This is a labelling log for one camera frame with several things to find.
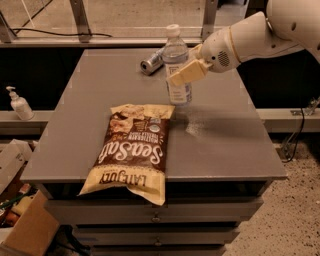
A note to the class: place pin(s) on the cardboard box with items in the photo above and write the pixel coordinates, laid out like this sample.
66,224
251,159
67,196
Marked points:
33,232

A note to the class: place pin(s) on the grey drawer cabinet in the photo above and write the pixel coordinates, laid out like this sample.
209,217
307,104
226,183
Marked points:
220,161

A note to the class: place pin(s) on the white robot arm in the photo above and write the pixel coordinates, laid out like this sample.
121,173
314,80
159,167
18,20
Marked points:
284,25

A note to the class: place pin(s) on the white cardboard box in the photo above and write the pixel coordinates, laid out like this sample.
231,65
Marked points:
12,158

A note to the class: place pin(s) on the clear plastic water bottle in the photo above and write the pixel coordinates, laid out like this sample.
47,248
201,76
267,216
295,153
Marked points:
174,55

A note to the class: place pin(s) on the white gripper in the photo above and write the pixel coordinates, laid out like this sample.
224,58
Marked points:
217,53

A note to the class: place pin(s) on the brown chip bag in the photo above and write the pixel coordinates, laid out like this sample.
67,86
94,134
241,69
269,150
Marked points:
134,152

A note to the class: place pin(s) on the silver redbull can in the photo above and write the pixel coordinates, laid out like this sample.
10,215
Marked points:
153,63

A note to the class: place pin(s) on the white pump dispenser bottle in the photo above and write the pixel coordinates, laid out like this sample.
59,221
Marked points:
20,105

